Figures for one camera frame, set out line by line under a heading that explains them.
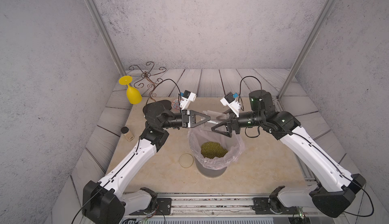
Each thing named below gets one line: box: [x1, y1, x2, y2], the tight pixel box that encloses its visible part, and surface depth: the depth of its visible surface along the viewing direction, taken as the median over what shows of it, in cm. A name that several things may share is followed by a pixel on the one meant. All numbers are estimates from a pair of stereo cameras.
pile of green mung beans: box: [200, 141, 228, 159], surface depth 88 cm
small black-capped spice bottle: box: [120, 126, 135, 142], surface depth 93 cm
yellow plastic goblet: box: [119, 75, 142, 105], surface depth 88 cm
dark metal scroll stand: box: [128, 61, 167, 103], surface depth 95 cm
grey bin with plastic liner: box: [187, 127, 246, 178], surface depth 70 cm
